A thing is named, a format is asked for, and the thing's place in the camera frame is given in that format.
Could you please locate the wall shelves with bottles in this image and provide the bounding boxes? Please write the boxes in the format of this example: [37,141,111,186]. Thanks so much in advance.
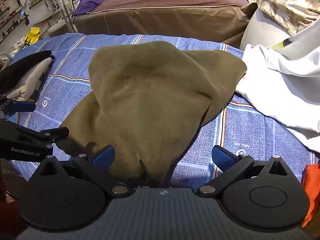
[0,0,66,44]

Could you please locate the floral patterned cloth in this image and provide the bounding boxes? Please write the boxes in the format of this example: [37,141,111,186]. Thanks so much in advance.
[257,0,320,36]

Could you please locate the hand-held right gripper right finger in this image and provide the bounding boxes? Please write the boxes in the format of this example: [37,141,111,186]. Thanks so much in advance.
[197,144,297,197]

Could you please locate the blue checked bedsheet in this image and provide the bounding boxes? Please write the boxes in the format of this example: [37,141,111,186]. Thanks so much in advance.
[10,33,316,185]

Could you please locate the white cloth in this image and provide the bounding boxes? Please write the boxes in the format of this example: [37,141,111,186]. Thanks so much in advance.
[235,17,320,153]

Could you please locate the brown covered mattress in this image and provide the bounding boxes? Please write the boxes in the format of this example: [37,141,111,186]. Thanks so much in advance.
[72,0,258,48]

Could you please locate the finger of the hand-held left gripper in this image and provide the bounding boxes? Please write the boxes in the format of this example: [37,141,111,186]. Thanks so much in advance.
[24,126,70,146]
[0,94,37,117]

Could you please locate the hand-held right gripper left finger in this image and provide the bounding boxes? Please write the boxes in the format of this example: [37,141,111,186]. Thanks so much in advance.
[37,145,131,197]

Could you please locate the purple cloth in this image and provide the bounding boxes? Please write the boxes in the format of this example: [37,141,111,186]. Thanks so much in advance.
[72,0,121,17]

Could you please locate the olive green garment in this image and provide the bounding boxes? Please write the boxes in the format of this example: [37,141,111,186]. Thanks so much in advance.
[55,41,248,186]

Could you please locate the black garment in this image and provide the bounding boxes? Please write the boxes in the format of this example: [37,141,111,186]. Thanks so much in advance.
[0,50,54,94]

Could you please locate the white curved pole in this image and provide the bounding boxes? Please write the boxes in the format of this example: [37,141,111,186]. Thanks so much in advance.
[24,0,76,33]

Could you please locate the orange garment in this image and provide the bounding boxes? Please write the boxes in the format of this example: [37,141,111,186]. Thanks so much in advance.
[301,164,320,228]

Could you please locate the beige garment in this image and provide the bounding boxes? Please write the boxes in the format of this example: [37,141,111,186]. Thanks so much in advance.
[7,58,52,103]

